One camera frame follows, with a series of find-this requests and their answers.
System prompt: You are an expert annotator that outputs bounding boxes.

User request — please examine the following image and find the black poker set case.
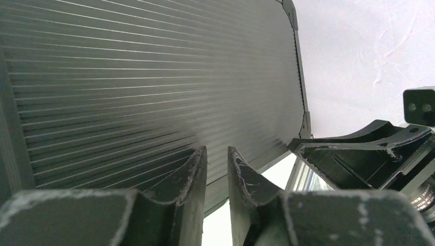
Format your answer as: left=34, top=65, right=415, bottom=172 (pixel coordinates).
left=1, top=1, right=310, bottom=213

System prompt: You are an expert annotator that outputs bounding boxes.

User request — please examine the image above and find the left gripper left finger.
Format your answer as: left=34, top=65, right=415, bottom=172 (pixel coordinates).
left=1, top=146, right=207, bottom=245

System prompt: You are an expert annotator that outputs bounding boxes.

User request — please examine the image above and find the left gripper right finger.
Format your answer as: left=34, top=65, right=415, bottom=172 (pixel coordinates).
left=227, top=147, right=434, bottom=245

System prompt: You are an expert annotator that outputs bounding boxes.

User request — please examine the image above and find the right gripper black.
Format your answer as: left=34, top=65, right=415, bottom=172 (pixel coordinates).
left=288, top=120, right=434, bottom=195

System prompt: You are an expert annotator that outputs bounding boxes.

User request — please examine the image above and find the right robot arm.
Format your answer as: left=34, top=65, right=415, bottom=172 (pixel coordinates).
left=288, top=120, right=434, bottom=230

